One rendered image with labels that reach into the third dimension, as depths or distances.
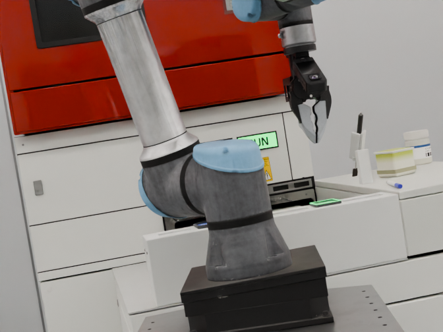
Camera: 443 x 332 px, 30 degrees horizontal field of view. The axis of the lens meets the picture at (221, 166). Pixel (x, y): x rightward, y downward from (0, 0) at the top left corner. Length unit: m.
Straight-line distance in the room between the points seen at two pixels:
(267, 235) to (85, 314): 1.03
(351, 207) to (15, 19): 1.04
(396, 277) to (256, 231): 0.52
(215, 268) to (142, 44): 0.41
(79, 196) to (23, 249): 1.54
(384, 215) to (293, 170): 0.63
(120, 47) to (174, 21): 0.83
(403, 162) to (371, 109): 1.91
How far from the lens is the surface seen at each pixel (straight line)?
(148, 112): 1.48
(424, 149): 2.40
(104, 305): 2.35
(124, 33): 1.48
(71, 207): 2.31
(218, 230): 1.40
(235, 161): 1.38
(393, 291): 1.84
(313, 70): 1.75
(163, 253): 1.70
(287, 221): 1.74
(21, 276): 3.84
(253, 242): 1.39
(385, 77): 4.09
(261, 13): 1.71
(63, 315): 2.35
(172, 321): 1.58
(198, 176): 1.42
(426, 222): 1.85
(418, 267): 1.85
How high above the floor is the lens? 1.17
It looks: 3 degrees down
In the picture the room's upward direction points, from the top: 9 degrees counter-clockwise
